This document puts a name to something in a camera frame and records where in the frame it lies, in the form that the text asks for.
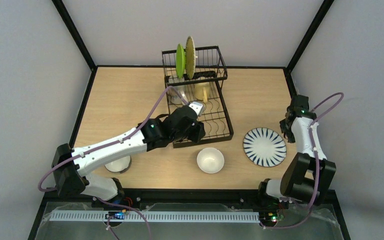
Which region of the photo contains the yellow mug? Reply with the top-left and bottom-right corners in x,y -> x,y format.
193,82 -> 211,103

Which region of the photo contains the clear glass cup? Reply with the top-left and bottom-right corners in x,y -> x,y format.
168,76 -> 189,105

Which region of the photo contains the black wire dish rack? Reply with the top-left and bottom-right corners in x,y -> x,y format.
162,45 -> 234,145

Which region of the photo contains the blue striped white plate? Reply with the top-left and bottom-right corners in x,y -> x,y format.
242,127 -> 287,168

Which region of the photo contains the green plate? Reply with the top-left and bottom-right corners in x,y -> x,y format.
175,43 -> 186,79

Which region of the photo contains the round bamboo tray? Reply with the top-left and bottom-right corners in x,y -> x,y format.
185,35 -> 197,80

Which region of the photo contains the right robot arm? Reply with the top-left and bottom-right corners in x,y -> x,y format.
257,95 -> 337,209

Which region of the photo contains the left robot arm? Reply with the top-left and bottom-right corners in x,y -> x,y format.
51,101 -> 206,201

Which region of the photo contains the white ceramic bowl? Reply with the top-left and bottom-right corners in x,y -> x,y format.
196,147 -> 225,174

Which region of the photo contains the white bowl dark rim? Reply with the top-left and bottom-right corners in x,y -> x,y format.
104,156 -> 132,174

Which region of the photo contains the left circuit board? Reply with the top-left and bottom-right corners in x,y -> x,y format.
105,209 -> 130,221

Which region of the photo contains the circuit board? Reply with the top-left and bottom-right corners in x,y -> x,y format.
259,212 -> 285,223
105,209 -> 130,221

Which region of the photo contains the right circuit board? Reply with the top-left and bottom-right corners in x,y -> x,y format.
259,212 -> 285,223

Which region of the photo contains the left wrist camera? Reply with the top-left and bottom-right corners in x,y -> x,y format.
188,101 -> 206,117

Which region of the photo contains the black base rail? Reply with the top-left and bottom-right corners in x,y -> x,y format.
44,187 -> 337,210

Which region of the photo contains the white slotted cable duct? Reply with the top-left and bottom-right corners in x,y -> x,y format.
49,210 -> 260,223

